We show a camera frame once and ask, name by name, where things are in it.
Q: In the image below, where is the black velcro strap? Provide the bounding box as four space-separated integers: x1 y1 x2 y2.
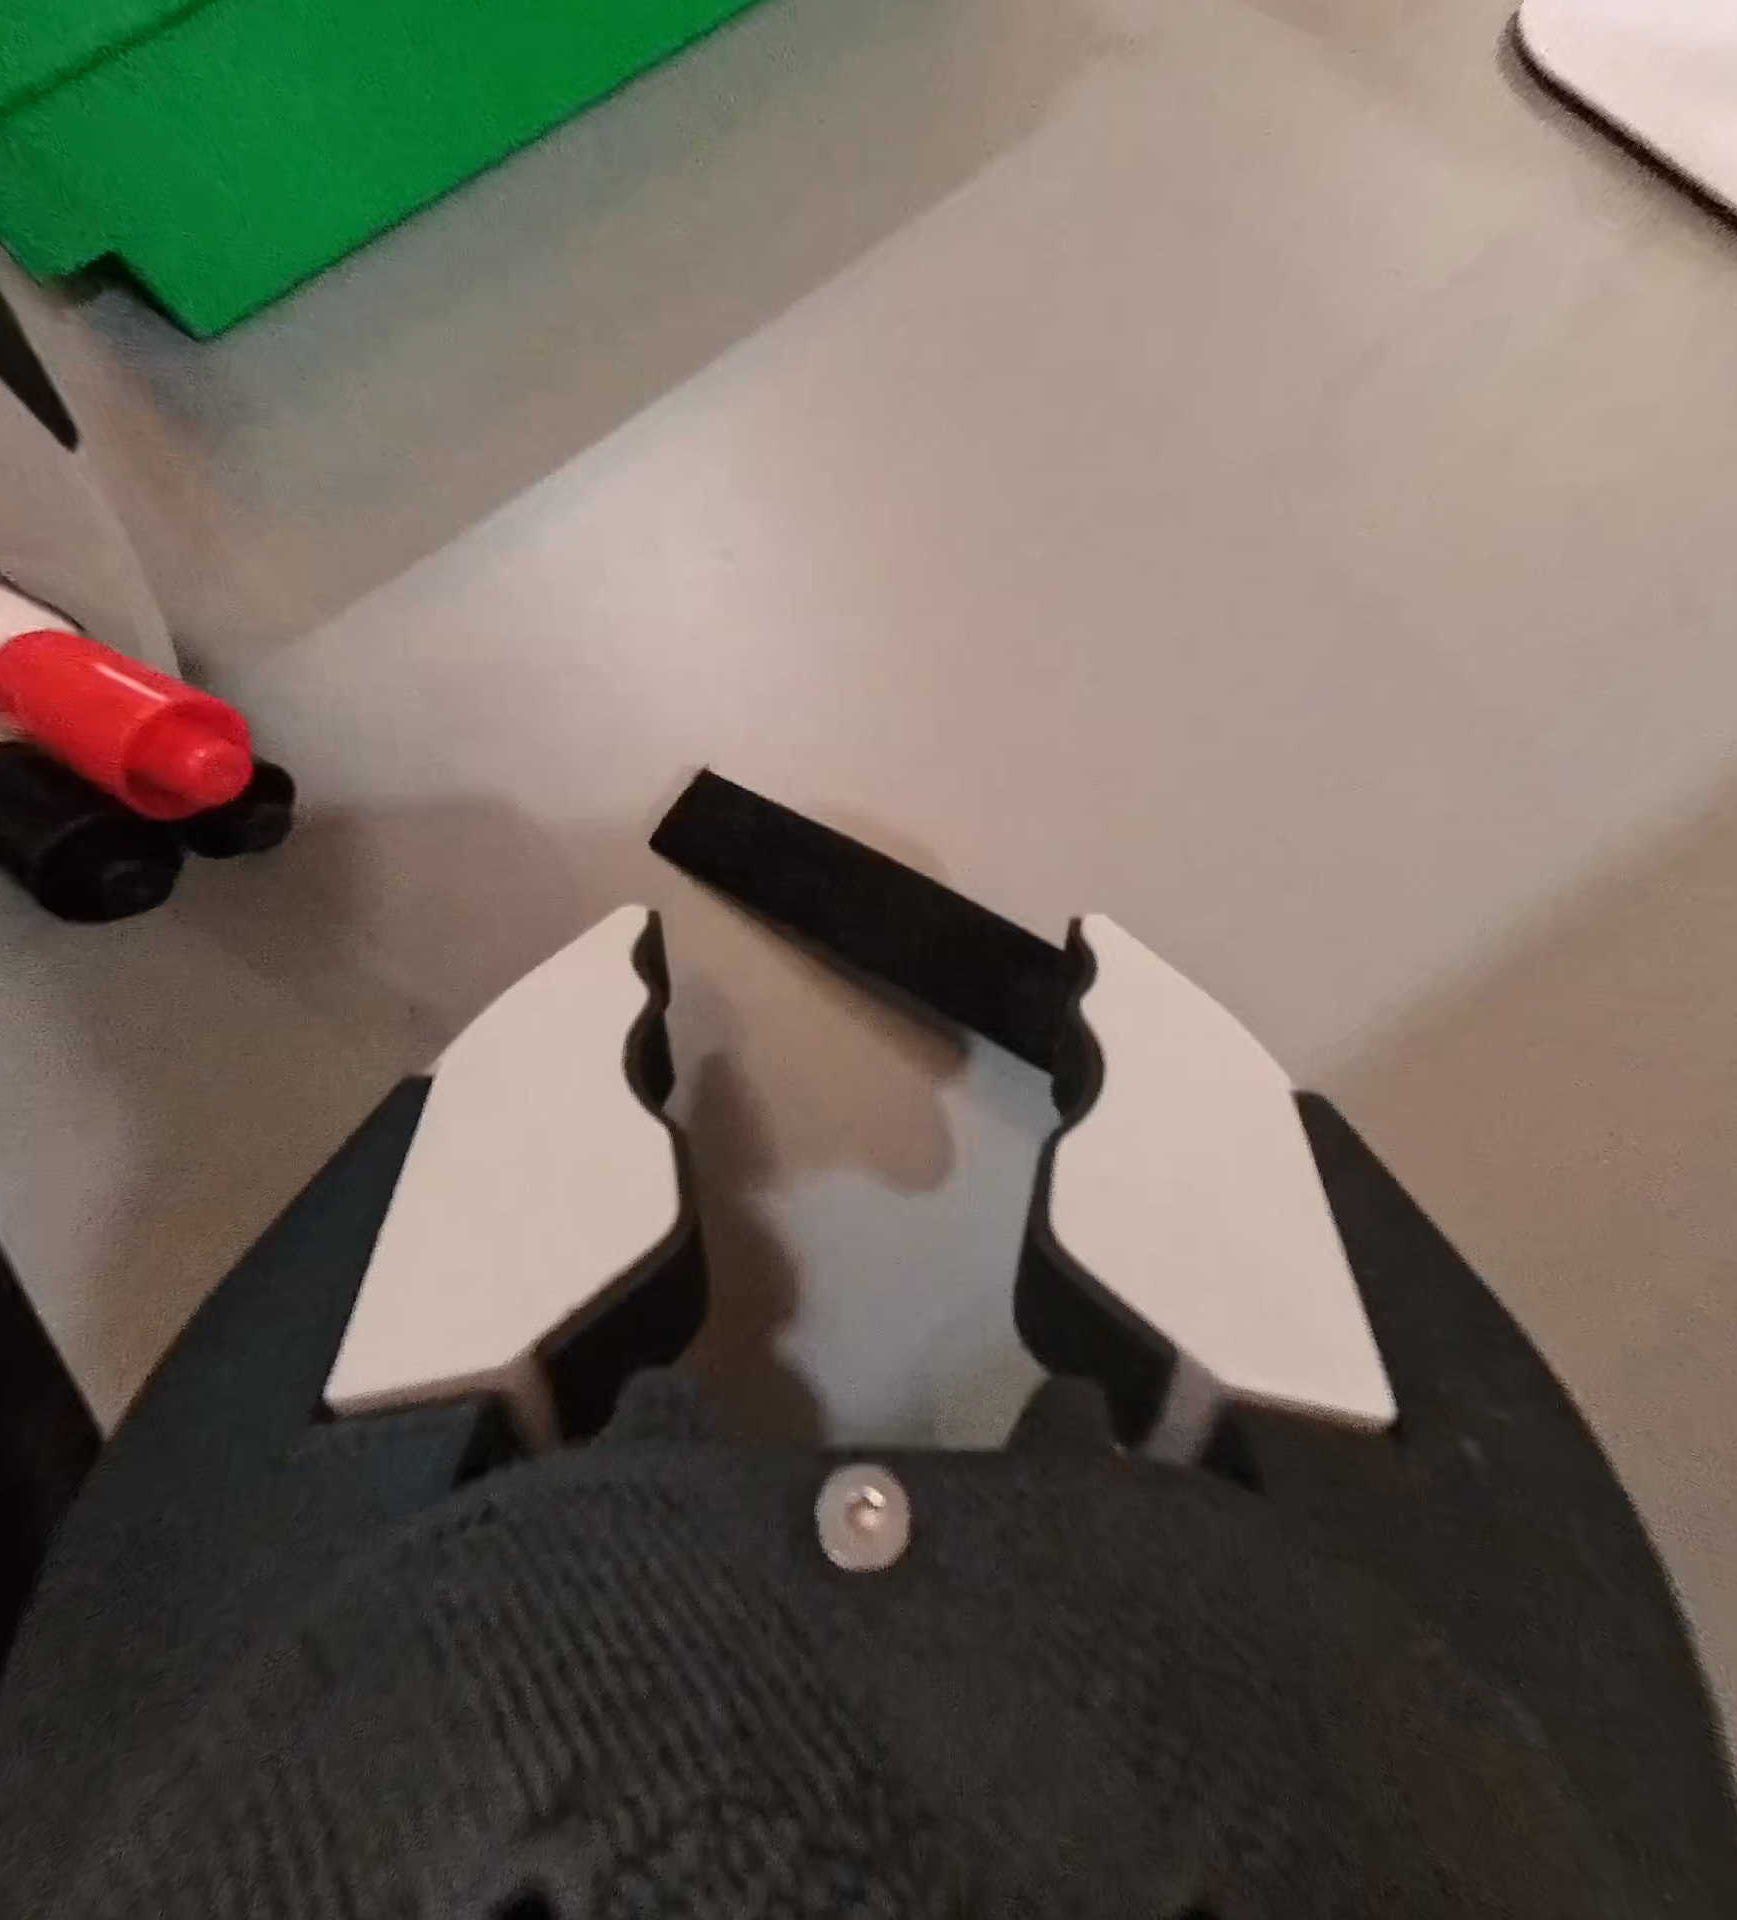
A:
651 768 1095 1075

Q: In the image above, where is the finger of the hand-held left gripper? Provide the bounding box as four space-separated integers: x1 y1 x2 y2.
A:
0 285 183 678

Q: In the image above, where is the white board with black edge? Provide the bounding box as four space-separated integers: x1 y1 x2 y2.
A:
1511 0 1737 298

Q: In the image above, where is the red dry erase marker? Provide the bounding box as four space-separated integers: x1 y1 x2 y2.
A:
0 532 259 822

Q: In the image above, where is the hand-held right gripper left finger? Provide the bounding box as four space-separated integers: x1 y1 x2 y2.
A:
321 904 708 1454

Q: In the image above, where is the green plastic bin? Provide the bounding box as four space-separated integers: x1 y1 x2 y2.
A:
0 0 764 340

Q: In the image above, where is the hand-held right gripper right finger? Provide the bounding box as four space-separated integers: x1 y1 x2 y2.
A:
1015 913 1398 1468

